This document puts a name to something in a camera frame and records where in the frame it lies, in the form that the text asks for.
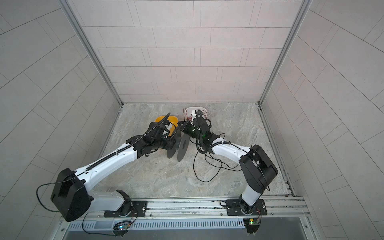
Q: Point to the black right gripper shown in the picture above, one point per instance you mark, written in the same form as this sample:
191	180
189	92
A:
188	124

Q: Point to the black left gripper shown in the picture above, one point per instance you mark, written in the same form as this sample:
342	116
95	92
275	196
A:
170	142

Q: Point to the grey perforated cable spool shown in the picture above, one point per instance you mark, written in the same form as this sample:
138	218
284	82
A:
179	147

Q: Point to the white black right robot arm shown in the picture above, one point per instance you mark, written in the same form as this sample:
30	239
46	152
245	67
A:
257	167

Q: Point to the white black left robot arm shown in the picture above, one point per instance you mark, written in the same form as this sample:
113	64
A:
73	193

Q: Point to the white plastic tray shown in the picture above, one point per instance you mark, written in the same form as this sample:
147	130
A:
190	113

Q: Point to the yellow plastic tray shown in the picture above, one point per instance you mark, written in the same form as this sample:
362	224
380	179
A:
171	124

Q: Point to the left circuit board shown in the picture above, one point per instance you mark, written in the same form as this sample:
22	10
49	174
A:
122	226

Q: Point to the circuit board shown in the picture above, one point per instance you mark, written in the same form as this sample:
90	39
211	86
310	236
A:
122	226
252	225

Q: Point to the right circuit board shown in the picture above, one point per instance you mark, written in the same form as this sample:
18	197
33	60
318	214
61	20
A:
252	225

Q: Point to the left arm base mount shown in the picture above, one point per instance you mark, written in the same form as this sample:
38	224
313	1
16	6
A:
132	209

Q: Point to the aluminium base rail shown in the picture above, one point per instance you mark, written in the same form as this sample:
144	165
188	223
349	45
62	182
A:
193	208

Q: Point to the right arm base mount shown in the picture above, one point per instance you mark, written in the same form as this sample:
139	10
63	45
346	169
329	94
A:
241	208

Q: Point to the aluminium corner post right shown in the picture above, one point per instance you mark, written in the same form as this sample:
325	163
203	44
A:
305	5

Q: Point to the aluminium corner post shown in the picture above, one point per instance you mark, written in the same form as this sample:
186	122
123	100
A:
305	5
88	47

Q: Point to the aluminium corner post left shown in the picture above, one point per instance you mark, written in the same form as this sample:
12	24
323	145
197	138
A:
88	47

